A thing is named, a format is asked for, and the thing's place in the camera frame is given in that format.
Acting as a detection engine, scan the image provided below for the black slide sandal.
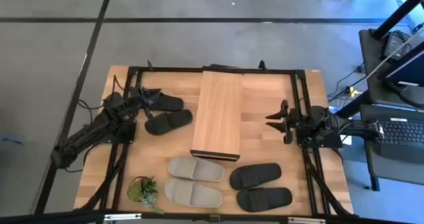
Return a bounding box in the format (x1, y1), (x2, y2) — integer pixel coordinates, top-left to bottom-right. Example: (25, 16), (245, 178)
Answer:
(236, 187), (293, 213)
(229, 162), (283, 191)
(144, 109), (193, 136)
(150, 93), (185, 112)

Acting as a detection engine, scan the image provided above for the thin white cable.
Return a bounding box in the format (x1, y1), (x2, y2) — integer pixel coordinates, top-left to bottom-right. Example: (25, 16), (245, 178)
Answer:
(364, 27), (424, 82)

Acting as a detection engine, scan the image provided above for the grey slide sandal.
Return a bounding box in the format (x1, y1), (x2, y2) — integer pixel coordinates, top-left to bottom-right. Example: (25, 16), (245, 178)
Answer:
(167, 156), (225, 183)
(164, 178), (223, 209)

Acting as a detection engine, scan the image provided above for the silver metal bracket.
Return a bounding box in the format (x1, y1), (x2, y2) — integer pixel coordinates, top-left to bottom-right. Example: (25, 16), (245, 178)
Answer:
(287, 217), (327, 224)
(104, 213), (142, 221)

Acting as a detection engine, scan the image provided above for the dark grey side desk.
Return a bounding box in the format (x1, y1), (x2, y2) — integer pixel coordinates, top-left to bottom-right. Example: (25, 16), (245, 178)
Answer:
(360, 103), (424, 187)
(359, 28), (424, 107)

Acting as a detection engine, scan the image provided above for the dark computer monitor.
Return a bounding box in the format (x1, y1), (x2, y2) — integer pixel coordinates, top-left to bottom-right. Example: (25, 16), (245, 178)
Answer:
(377, 40), (424, 89)

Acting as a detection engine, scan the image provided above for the black slanted pole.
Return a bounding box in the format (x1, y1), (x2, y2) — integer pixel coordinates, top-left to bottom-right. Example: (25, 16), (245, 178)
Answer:
(370, 0), (424, 40)

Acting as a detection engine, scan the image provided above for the black desk leg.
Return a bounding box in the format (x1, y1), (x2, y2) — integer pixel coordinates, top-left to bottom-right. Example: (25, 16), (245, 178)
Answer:
(368, 176), (381, 192)

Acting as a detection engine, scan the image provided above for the black aluminium table frame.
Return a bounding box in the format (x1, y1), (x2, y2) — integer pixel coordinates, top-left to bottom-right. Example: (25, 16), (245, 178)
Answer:
(78, 60), (357, 218)

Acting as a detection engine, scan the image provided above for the black keyboard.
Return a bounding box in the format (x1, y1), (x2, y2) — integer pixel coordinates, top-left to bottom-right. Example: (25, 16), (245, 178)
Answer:
(376, 117), (424, 165)

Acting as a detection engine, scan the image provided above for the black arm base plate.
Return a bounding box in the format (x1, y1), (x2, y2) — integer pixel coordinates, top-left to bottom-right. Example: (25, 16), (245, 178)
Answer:
(295, 134), (343, 149)
(109, 119), (136, 144)

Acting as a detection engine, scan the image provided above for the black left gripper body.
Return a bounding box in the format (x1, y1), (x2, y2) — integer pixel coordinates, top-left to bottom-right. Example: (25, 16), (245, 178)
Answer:
(129, 86), (154, 121)

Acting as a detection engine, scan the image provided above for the black desk support beam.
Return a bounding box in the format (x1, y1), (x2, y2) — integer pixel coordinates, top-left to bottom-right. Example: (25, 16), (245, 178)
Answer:
(334, 90), (372, 119)

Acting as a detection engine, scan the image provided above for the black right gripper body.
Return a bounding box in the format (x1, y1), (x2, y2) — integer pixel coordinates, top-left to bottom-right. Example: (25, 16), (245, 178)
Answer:
(281, 99), (301, 144)

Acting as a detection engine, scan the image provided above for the black camera rig beam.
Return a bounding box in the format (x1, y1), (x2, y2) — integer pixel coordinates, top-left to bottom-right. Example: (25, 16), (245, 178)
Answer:
(0, 209), (424, 224)

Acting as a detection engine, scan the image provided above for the small potted green plant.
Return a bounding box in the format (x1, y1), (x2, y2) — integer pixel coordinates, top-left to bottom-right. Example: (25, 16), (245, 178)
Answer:
(127, 176), (165, 215)

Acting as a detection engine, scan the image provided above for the wooden shelf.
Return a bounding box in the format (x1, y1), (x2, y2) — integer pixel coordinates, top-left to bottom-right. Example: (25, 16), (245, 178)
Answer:
(190, 64), (244, 162)

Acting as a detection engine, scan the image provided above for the black floor cable with plug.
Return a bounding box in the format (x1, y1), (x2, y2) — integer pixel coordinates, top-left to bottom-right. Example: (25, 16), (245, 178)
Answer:
(327, 62), (368, 103)

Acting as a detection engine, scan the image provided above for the black power adapter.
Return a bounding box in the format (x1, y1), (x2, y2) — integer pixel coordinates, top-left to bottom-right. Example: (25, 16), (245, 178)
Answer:
(383, 31), (412, 61)

